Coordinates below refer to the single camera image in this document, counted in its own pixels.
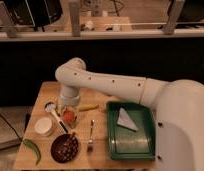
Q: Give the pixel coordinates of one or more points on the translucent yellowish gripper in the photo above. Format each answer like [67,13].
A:
[62,109]

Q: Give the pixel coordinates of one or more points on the red orange apple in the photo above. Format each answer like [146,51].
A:
[68,116]

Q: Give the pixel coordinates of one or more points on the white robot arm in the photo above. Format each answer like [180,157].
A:
[178,107]

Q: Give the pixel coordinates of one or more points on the yellow banana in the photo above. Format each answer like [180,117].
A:
[87,107]

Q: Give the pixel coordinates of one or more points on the white round container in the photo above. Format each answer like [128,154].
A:
[43,126]

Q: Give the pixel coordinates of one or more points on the dark brown bowl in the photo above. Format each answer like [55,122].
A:
[65,148]

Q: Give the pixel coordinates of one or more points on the metal fork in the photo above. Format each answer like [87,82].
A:
[90,141]

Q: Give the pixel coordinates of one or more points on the green chili pepper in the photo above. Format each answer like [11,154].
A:
[31,145]

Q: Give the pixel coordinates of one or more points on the grey folded cloth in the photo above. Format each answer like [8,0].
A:
[124,120]

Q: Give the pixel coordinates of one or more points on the green plastic tray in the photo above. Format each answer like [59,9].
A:
[125,143]

